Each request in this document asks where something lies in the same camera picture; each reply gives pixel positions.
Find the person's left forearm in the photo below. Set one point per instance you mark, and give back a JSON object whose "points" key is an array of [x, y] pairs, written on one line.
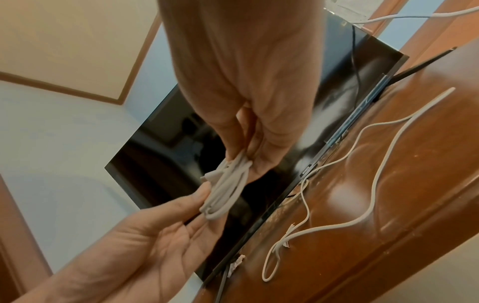
{"points": [[41, 291]]}

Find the brown wooden door frame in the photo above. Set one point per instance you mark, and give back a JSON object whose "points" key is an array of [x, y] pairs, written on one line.
{"points": [[18, 236]]}

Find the black flat screen television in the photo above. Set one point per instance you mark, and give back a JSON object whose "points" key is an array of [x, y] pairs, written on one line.
{"points": [[168, 154]]}

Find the white power adapter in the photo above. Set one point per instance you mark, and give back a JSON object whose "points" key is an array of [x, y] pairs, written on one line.
{"points": [[348, 7]]}

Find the white torn tape piece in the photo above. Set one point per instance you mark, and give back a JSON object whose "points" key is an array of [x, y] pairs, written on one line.
{"points": [[236, 264]]}

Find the black television stand leg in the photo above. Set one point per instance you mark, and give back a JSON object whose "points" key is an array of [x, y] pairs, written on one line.
{"points": [[419, 66], [222, 287]]}

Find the person's left hand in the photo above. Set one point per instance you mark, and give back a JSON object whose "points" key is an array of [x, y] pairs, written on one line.
{"points": [[142, 251]]}

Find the person's right hand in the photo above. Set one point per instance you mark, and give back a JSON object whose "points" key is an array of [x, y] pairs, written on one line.
{"points": [[239, 59]]}

